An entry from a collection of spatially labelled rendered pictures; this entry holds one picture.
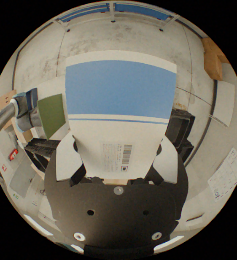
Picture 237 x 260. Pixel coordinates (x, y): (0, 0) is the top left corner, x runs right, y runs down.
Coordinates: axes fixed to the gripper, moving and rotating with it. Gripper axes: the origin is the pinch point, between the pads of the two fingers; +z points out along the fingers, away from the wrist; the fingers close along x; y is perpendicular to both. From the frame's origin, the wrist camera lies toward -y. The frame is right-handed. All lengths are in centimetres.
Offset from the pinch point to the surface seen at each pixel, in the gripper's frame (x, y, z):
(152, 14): 38, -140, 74
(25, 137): -92, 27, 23
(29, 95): -86, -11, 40
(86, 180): -28, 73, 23
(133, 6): 11, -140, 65
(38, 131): -77, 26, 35
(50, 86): -52, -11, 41
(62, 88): -39, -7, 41
